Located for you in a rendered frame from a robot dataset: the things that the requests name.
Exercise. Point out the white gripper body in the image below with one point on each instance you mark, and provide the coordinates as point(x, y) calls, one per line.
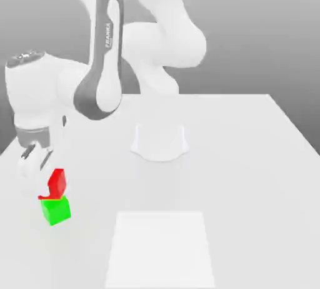
point(33, 162)

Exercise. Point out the small green cube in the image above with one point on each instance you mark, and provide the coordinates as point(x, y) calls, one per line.
point(55, 211)

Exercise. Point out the small red cube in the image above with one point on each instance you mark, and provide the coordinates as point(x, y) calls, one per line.
point(58, 182)

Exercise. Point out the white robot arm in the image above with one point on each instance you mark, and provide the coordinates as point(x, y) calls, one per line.
point(155, 43)

